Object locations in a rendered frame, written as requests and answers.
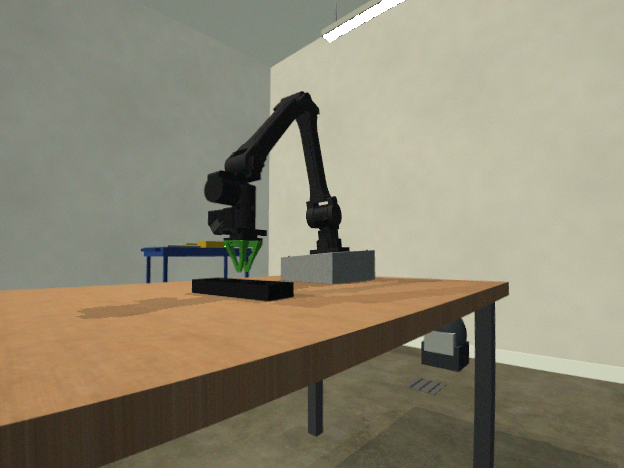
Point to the black three-compartment bin rack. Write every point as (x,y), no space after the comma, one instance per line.
(243,288)

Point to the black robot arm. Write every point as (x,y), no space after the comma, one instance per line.
(222,187)

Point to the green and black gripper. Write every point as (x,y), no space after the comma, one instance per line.
(243,231)

